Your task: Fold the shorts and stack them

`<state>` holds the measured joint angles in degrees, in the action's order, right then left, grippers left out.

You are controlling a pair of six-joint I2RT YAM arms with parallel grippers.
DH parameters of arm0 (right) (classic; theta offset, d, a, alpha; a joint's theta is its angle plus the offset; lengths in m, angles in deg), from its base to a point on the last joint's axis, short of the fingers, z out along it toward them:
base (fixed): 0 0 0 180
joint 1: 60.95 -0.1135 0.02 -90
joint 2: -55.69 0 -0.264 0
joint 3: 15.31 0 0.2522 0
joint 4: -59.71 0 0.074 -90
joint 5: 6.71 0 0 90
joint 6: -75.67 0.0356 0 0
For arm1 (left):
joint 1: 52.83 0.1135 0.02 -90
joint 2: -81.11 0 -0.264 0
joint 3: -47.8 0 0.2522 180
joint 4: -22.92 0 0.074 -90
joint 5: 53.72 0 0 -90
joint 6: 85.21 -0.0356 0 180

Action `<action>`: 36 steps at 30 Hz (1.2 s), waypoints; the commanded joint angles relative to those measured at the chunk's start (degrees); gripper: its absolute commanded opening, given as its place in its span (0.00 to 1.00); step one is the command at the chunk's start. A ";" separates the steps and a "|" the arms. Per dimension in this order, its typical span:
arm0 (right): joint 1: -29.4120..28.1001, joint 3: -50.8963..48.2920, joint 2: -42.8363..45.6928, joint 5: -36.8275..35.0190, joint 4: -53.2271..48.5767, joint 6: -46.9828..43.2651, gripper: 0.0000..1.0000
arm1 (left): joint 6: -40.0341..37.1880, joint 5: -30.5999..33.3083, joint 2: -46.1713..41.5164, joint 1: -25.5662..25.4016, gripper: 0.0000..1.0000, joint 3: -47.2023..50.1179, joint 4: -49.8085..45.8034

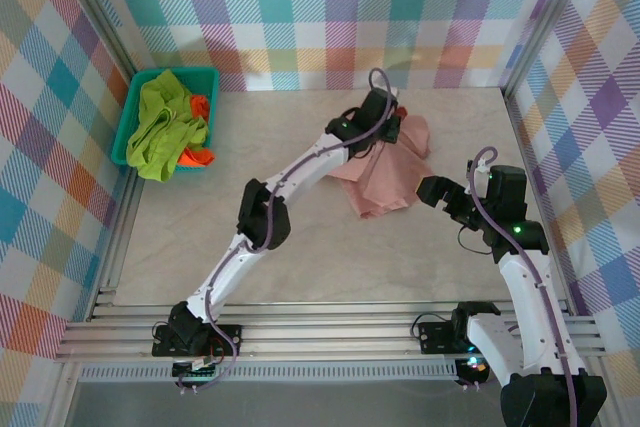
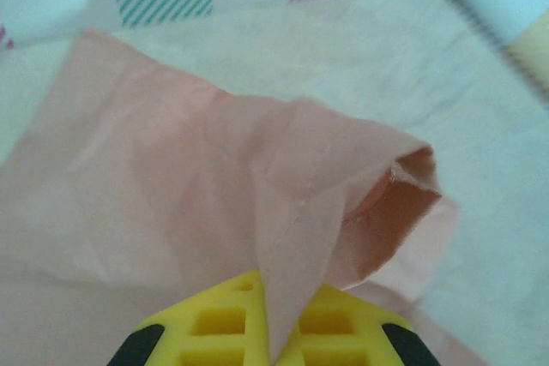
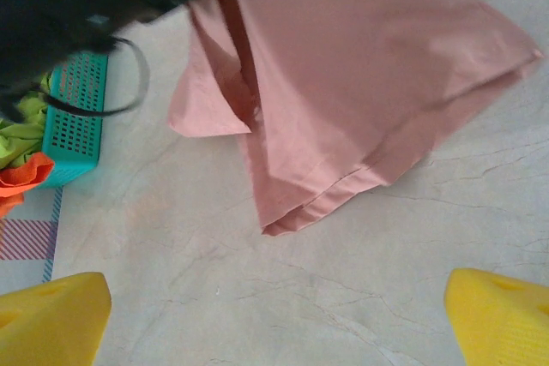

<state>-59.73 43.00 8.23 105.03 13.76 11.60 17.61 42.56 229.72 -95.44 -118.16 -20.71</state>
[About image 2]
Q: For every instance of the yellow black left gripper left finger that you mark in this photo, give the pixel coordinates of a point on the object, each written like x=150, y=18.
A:
x=214, y=323

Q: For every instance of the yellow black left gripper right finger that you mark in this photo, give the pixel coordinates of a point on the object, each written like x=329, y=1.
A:
x=343, y=331

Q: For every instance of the pink shorts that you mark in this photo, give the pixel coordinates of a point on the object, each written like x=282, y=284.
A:
x=171, y=177

